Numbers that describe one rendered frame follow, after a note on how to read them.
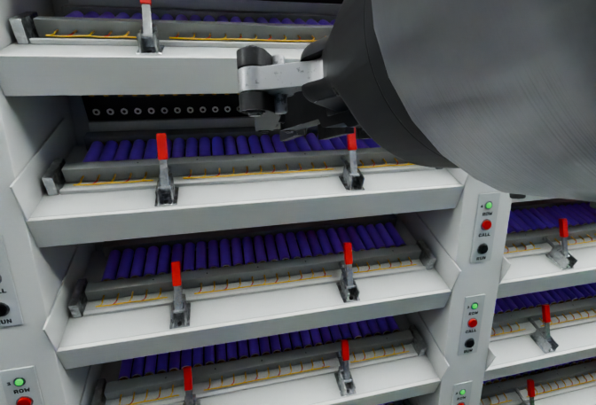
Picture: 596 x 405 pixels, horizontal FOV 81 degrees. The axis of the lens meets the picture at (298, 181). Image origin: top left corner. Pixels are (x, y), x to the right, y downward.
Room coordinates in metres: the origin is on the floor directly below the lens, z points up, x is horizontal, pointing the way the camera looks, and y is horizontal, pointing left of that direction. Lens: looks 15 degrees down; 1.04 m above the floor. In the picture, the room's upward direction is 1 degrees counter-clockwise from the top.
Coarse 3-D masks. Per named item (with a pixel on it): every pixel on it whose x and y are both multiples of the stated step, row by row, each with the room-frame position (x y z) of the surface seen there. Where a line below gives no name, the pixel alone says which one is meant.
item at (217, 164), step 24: (72, 168) 0.46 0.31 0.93; (96, 168) 0.47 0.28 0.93; (120, 168) 0.48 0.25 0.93; (144, 168) 0.49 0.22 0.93; (192, 168) 0.50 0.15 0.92; (216, 168) 0.51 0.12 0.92; (240, 168) 0.52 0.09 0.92; (264, 168) 0.53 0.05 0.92; (288, 168) 0.54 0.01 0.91; (312, 168) 0.53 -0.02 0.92
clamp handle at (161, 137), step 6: (156, 138) 0.46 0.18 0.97; (162, 138) 0.46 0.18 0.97; (162, 144) 0.46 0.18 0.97; (162, 150) 0.46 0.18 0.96; (162, 156) 0.45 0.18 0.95; (168, 156) 0.46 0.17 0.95; (162, 162) 0.45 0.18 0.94; (162, 168) 0.45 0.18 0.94; (162, 174) 0.45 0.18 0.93; (168, 174) 0.45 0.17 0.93; (162, 180) 0.45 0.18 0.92; (168, 180) 0.45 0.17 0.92; (162, 186) 0.44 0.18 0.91
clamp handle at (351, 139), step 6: (354, 132) 0.52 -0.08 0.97; (348, 138) 0.52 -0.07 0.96; (354, 138) 0.52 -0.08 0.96; (348, 144) 0.52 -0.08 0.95; (354, 144) 0.51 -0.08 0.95; (348, 150) 0.52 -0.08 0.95; (354, 150) 0.51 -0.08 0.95; (354, 156) 0.51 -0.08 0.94; (354, 162) 0.51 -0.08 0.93; (354, 168) 0.51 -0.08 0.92
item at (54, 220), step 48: (48, 144) 0.48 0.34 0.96; (48, 192) 0.44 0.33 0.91; (96, 192) 0.45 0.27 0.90; (144, 192) 0.46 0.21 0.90; (192, 192) 0.47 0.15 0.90; (240, 192) 0.48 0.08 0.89; (288, 192) 0.48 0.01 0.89; (336, 192) 0.49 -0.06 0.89; (384, 192) 0.50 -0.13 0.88; (432, 192) 0.52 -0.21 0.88; (48, 240) 0.41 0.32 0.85; (96, 240) 0.42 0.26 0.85
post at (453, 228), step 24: (480, 192) 0.54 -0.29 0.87; (504, 192) 0.55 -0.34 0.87; (432, 216) 0.60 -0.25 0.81; (456, 216) 0.54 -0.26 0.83; (504, 216) 0.55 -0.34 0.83; (456, 240) 0.53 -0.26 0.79; (504, 240) 0.55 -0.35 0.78; (480, 264) 0.54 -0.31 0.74; (456, 288) 0.53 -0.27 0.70; (480, 288) 0.54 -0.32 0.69; (432, 312) 0.58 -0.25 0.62; (456, 312) 0.53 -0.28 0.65; (456, 336) 0.53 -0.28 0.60; (480, 336) 0.55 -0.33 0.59; (456, 360) 0.54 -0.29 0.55; (480, 360) 0.55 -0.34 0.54; (480, 384) 0.55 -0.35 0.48
